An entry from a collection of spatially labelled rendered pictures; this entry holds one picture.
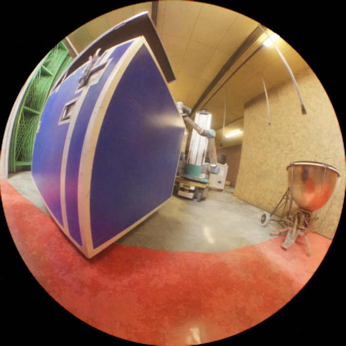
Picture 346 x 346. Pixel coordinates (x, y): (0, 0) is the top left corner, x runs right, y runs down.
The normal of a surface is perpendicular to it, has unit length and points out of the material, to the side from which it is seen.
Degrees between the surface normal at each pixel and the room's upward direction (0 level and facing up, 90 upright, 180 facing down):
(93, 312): 0
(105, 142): 90
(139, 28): 142
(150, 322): 0
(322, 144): 90
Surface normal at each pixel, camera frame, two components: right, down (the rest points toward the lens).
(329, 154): -0.97, -0.19
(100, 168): 0.95, 0.21
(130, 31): 0.42, 0.90
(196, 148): -0.35, -0.03
